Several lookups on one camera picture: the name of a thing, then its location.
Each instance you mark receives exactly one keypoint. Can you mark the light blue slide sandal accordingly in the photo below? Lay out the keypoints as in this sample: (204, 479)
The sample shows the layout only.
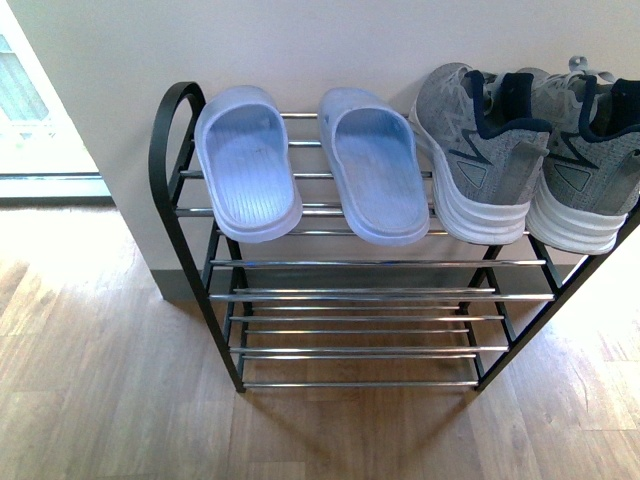
(371, 152)
(242, 147)

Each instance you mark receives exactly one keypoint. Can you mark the black metal shoe rack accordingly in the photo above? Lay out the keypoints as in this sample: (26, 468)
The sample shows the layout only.
(479, 312)

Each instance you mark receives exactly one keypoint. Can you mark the grey knit sneaker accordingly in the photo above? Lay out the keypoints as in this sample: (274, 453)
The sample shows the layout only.
(590, 177)
(485, 147)

